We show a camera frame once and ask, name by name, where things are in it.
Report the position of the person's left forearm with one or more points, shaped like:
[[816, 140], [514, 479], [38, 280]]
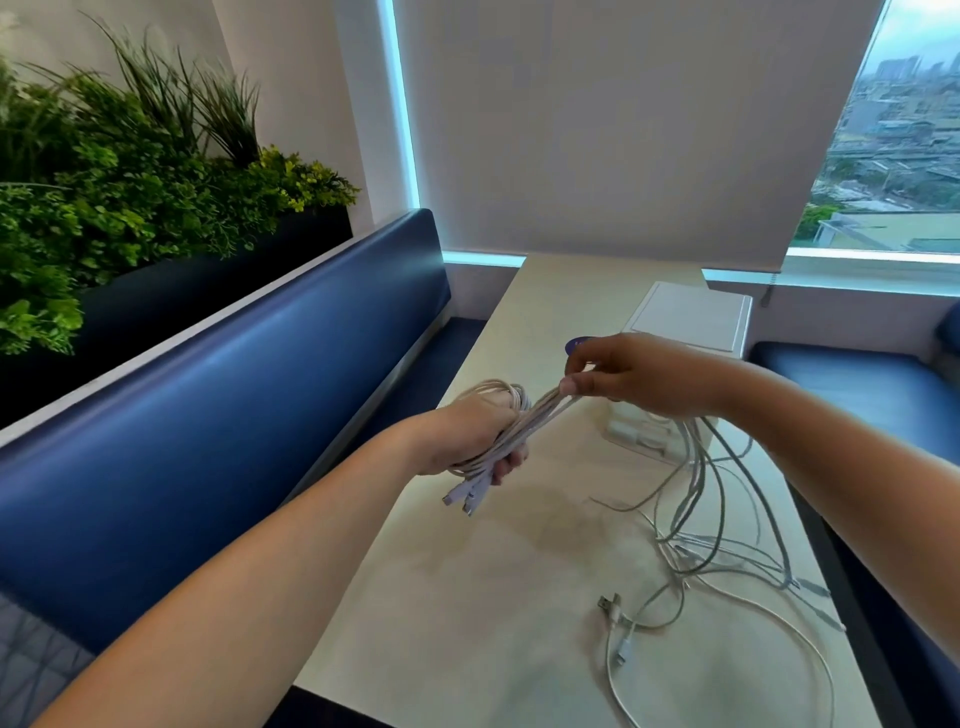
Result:
[[225, 622]]

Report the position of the white table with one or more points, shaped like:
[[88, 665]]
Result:
[[465, 600]]

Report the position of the white mini drawer cabinet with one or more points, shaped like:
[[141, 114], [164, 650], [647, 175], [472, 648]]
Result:
[[697, 315]]

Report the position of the green leafy plants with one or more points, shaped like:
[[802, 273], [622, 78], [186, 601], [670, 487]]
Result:
[[112, 217]]

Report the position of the person's right forearm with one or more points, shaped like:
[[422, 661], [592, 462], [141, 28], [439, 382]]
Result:
[[862, 495]]

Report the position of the person's right hand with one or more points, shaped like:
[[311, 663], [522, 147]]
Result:
[[652, 375]]

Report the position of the white roller blind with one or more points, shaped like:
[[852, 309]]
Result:
[[622, 120]]

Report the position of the glass window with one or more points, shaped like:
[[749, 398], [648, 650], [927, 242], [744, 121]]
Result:
[[892, 180]]

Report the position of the person's left hand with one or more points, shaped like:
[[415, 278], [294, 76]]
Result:
[[457, 435]]

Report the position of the black planter box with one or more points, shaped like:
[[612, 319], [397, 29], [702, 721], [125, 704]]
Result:
[[187, 292]]

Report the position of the blue padded bench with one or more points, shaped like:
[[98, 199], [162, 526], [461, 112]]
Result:
[[225, 420], [862, 390]]

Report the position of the round purple sticker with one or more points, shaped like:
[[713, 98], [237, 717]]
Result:
[[576, 343]]

